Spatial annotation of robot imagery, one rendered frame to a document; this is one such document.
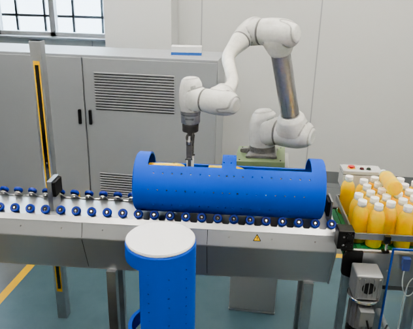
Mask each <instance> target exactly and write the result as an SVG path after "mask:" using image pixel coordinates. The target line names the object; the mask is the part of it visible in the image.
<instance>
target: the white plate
mask: <svg viewBox="0 0 413 329"><path fill-rule="evenodd" d="M125 243H126V246H127V247H128V248H129V249H130V250H131V251H132V252H134V253H136V254H138V255H141V256H144V257H150V258H167V257H174V256H177V255H180V254H182V253H185V252H186V251H188V250H189V249H191V248H192V247H193V245H194V243H195V234H194V233H193V232H192V231H191V230H190V229H189V228H188V227H185V226H184V225H181V224H178V223H172V222H153V223H146V224H143V225H140V226H138V227H136V228H134V229H133V230H131V231H130V232H129V233H128V234H127V236H126V238H125Z"/></svg>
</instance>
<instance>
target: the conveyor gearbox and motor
mask: <svg viewBox="0 0 413 329"><path fill-rule="evenodd" d="M383 280H384V277H383V275H382V272H381V271H380V269H379V267H378V265H377V264H368V263H356V262H353V263H352V267H351V272H350V281H349V287H348V289H347V295H348V297H349V300H348V308H347V313H346V324H345V329H372V325H373V320H374V312H375V309H376V304H377V303H378V302H379V301H380V295H381V291H382V284H383Z"/></svg>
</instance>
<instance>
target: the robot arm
mask: <svg viewBox="0 0 413 329"><path fill-rule="evenodd" d="M300 38H301V29H300V27H299V26H298V24H297V23H295V22H294V21H291V20H289V19H285V18H260V17H257V16H253V17H251V18H248V19H246V20H245V21H243V22H242V23H241V24H240V25H239V26H238V27H237V29H236V30H235V32H234V33H233V35H232V36H231V38H230V40H229V42H228V44H227V46H226V47H225V50H224V51H223V54H222V65H223V69H224V72H225V76H226V79H227V81H226V83H224V84H218V85H216V86H214V87H212V88H210V89H206V88H204V87H203V86H202V83H201V81H200V79H199V77H196V76H187V77H185V78H183V79H182V81H181V83H180V90H179V105H180V111H181V112H180V113H181V123H182V131H183V132H184V133H187V135H186V159H185V160H186V166H194V156H195V154H193V153H194V142H195V134H194V133H197V132H198V131H199V124H198V123H200V118H201V112H206V113H209V114H214V115H218V116H230V115H233V114H235V113H237V111H238V110H239V108H240V98H239V96H238V95H237V94H236V93H235V92H236V90H237V87H238V84H239V77H238V74H237V68H236V65H235V57H236V56H237V55H239V54H240V53H241V52H243V51H244V50H245V49H247V48H248V47H249V46H264V48H265V49H266V51H267V53H268V54H269V55H270V56H271V60H272V64H273V72H274V79H275V84H276V90H277V95H278V102H279V107H280V115H279V116H278V117H277V116H276V113H275V112H274V111H273V110H271V109H270V108H260V109H257V110H256V111H255V112H254V113H253V114H252V117H251V120H250V126H249V142H250V146H248V147H245V148H240V152H243V153H247V154H246V158H260V159H277V156H276V152H277V151H278V148H276V147H275V145H278V146H282V147H286V148H295V149H300V148H307V147H309V146H310V145H312V144H313V142H314V140H315V137H316V130H315V128H314V126H313V125H312V124H311V123H309V122H308V121H307V119H306V117H305V115H304V114H303V113H302V112H301V111H299V107H298V102H297V93H296V88H295V78H294V73H293V64H292V59H291V52H292V50H293V47H294V46H295V45H297V43H298V42H299V40H300Z"/></svg>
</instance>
